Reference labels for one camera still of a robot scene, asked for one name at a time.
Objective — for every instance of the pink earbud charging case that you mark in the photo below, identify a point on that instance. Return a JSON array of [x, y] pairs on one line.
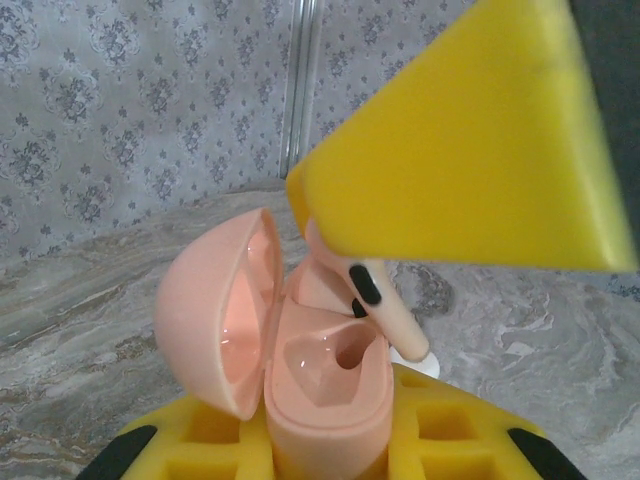
[[325, 425]]

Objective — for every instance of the white round container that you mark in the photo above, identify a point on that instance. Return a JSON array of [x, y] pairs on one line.
[[431, 369]]

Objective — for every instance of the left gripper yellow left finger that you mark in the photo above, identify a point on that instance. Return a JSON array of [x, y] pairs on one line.
[[200, 440]]

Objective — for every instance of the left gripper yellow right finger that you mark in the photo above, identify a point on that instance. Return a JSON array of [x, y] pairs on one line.
[[475, 440]]

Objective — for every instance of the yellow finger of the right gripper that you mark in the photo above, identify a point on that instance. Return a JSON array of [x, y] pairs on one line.
[[450, 150]]

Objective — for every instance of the aluminium corner post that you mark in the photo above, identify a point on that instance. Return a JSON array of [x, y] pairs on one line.
[[302, 75]]

